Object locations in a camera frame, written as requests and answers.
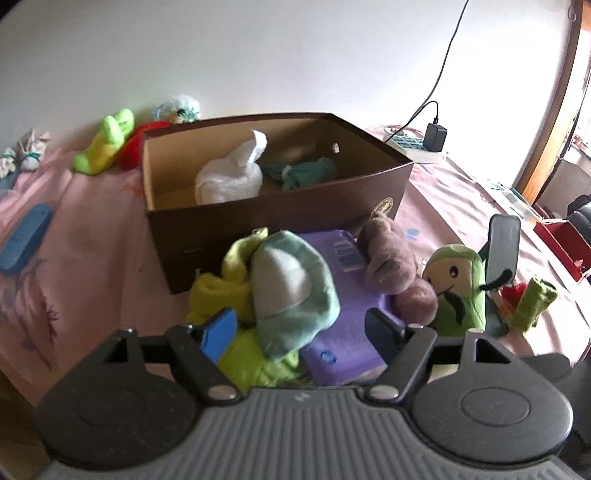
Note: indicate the blue flat case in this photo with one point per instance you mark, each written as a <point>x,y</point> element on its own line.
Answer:
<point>23,240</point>

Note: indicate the black charger plug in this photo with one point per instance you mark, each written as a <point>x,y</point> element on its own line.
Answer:
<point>435,136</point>

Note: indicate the red box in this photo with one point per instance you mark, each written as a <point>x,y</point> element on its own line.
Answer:
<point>565,244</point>

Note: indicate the white power strip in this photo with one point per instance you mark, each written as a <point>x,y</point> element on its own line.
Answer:
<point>413,147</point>

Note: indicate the neon green plush toy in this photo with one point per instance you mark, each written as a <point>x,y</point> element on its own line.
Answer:
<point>104,145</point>

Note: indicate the white and teal flat box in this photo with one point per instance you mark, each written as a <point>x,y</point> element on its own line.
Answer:
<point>519,203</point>

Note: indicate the dark green hinged case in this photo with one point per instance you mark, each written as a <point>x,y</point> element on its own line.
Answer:
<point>503,249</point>

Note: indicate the red plush toy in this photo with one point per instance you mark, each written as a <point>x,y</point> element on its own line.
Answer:
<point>131,148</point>

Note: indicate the dark green cloth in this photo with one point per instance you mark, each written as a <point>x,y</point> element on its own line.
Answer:
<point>302,173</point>

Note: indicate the white plastic bag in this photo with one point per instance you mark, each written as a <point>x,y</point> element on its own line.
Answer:
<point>226,182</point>

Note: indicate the green plush roll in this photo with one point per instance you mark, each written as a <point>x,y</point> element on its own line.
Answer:
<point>535,301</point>

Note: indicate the green moustache plush toy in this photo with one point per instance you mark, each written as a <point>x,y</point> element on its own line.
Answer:
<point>455,286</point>

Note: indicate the yellow-green cloth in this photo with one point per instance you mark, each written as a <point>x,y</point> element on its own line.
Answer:
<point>207,291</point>

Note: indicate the purple packet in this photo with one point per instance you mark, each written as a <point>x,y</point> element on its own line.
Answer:
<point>344,344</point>

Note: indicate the small red plush piece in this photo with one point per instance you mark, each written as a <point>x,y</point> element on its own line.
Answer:
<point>513,293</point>

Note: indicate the pink floral bedsheet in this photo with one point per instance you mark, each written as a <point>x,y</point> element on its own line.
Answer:
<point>92,277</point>

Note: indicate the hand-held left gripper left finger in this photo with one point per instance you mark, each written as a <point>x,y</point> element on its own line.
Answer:
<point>220,334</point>

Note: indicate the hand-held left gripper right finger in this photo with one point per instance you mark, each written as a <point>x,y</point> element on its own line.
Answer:
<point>381,333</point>

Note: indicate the brown cardboard box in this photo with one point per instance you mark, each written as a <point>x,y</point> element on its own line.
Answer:
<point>277,217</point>

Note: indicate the white and teal plush toy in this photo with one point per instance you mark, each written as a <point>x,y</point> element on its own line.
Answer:
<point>182,108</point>

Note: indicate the mauve plush toy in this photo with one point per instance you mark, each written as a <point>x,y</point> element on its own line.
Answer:
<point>388,263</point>

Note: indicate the white patterned cloth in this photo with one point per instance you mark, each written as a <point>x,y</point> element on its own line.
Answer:
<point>27,154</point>

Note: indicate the wooden door frame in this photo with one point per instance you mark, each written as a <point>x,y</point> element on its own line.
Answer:
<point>554,115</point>

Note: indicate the black chair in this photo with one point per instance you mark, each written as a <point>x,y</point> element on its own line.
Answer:
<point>581,210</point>

